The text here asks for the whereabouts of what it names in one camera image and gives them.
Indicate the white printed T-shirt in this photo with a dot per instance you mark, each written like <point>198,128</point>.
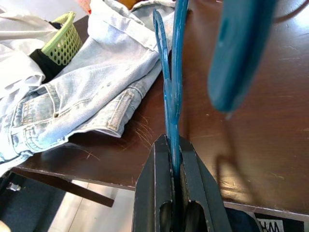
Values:
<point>17,43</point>

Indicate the light blue denim shorts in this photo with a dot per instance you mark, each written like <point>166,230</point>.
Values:
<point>96,72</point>

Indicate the green perforated plastic basket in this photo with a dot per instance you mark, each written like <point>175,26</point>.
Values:
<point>65,46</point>

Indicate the black cloth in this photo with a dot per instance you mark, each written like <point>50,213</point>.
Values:
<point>46,65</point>

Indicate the blue plastic clothes hanger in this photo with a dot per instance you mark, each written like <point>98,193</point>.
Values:
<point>177,72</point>

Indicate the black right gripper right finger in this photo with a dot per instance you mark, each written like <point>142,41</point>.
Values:
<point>200,198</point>

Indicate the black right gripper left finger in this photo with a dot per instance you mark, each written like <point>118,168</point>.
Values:
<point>149,193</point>

